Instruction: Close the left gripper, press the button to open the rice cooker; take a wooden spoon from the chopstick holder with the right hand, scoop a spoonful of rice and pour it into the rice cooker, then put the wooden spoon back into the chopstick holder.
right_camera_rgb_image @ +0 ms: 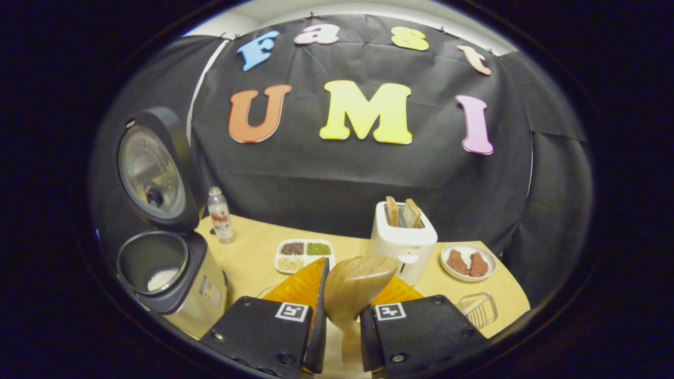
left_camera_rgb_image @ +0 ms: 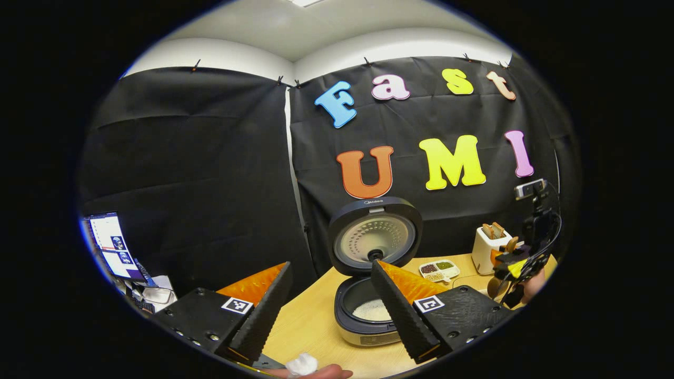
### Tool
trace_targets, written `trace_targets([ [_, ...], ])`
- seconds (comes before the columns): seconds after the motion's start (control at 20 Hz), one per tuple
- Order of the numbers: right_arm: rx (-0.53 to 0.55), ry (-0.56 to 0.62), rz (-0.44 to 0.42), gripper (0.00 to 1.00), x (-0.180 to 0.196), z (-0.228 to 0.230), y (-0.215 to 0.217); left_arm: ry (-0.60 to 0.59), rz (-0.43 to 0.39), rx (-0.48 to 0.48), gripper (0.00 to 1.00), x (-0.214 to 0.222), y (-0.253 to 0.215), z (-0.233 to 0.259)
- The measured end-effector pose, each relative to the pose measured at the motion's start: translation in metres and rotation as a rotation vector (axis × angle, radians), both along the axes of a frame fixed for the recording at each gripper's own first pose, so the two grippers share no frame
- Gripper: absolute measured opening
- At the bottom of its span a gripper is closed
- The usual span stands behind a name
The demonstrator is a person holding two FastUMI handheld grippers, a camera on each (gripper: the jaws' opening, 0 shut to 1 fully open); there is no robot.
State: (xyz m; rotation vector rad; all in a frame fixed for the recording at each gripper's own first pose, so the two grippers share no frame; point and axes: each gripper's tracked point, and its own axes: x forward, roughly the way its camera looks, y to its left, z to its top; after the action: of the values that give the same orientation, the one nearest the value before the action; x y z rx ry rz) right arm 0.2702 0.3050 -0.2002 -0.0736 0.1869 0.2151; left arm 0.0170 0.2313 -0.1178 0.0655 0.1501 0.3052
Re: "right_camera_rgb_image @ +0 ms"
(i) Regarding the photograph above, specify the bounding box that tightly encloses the wooden spoon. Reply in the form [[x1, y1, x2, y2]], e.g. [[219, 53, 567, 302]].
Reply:
[[323, 256, 399, 364]]

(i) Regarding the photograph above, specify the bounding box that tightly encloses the white plate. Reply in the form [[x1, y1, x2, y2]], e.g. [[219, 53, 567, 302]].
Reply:
[[440, 242, 497, 283]]

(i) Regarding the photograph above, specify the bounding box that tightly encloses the brown meat piece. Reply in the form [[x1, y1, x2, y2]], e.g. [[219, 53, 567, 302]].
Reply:
[[447, 249, 470, 276], [469, 252, 489, 278]]

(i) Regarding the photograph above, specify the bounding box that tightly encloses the dark lidded rice cooker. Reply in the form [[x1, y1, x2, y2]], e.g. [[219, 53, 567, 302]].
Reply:
[[116, 107, 230, 332]]

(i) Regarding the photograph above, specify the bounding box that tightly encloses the black backdrop cloth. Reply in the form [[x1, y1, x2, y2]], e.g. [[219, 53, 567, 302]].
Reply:
[[90, 13, 593, 311]]

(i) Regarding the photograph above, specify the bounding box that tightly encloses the clear plastic bottle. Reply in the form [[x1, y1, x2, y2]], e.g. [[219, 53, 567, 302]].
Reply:
[[207, 186, 236, 244]]

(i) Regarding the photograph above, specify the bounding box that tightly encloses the white toaster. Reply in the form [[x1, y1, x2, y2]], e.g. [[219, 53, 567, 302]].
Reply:
[[369, 202, 438, 286]]

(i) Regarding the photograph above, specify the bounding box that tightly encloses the wire chopstick holder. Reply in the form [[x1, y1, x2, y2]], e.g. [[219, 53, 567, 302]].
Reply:
[[459, 292, 499, 330]]

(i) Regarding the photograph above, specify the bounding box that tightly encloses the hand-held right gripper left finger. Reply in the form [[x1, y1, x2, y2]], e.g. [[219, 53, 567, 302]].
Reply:
[[199, 257, 330, 379]]

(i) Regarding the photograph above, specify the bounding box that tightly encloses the divided tray of grains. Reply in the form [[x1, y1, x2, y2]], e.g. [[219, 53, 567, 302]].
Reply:
[[274, 238, 336, 274]]

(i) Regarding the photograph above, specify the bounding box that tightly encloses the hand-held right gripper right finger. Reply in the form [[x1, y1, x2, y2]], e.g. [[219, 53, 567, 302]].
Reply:
[[360, 276, 490, 379]]

